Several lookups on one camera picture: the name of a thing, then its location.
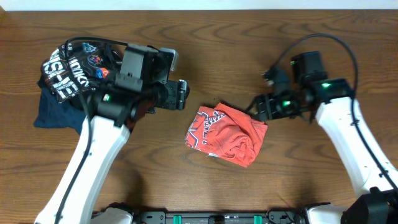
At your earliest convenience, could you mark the orange red t-shirt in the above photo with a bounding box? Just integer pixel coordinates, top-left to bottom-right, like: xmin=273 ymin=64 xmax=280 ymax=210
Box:
xmin=185 ymin=103 xmax=268 ymax=167

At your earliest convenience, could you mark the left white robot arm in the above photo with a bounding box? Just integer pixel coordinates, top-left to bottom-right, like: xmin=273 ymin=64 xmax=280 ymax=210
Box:
xmin=35 ymin=80 xmax=189 ymax=224

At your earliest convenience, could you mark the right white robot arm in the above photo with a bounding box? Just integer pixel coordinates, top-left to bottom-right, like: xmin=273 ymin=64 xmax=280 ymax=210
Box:
xmin=248 ymin=78 xmax=397 ymax=223

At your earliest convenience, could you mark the black printed folded shirt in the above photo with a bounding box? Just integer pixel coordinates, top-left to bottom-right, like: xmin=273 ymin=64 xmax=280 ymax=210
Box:
xmin=38 ymin=41 xmax=122 ymax=103

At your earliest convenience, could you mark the navy blue folded shirt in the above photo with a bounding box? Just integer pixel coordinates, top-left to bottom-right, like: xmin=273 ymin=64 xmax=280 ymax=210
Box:
xmin=33 ymin=88 xmax=86 ymax=134

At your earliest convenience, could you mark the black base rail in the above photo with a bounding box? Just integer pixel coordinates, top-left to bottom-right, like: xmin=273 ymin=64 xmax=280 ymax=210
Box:
xmin=91 ymin=202 xmax=343 ymax=224

